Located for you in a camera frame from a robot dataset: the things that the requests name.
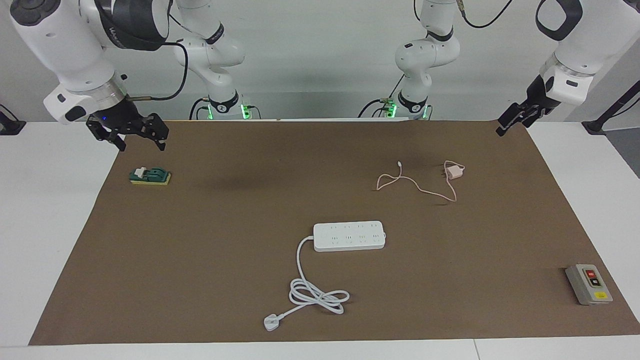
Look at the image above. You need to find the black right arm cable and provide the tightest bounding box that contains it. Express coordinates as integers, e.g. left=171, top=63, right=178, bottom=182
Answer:
left=120, top=10, right=261, bottom=121

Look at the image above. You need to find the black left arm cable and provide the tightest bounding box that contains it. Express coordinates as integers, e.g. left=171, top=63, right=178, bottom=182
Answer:
left=357, top=0, right=516, bottom=119

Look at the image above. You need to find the brown table mat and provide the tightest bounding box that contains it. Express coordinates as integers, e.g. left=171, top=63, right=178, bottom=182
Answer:
left=28, top=119, right=640, bottom=347

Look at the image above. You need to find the black camera stand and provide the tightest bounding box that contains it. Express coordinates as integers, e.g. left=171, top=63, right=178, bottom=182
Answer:
left=582, top=79, right=640, bottom=135

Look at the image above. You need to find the pink charging cable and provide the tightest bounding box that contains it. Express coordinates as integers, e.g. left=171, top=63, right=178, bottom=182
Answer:
left=375, top=160, right=466, bottom=204

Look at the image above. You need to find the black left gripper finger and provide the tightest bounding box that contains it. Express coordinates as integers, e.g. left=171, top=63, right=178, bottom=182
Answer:
left=495, top=104, right=525, bottom=137
left=519, top=102, right=545, bottom=127

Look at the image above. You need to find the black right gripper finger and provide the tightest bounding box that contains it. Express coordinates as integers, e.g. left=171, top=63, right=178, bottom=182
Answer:
left=143, top=113, right=169, bottom=152
left=86, top=120, right=127, bottom=152

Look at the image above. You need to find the grey on-off switch box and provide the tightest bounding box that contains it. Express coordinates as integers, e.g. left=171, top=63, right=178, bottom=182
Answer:
left=564, top=263, right=614, bottom=307

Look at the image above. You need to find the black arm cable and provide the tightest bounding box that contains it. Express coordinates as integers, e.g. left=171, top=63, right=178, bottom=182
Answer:
left=120, top=10, right=261, bottom=121
left=357, top=0, right=516, bottom=119

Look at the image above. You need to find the black clamp mount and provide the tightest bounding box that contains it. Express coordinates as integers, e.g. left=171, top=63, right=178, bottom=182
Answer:
left=0, top=103, right=27, bottom=136

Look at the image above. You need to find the white power strip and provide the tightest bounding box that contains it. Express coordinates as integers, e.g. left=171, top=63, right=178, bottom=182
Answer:
left=312, top=220, right=387, bottom=253

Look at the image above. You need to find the white power cord with plug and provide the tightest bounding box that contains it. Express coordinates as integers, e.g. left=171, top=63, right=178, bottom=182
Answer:
left=263, top=235, right=351, bottom=333

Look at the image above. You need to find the green knife switch yellow base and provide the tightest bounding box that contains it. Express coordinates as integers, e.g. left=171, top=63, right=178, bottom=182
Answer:
left=128, top=166, right=172, bottom=187

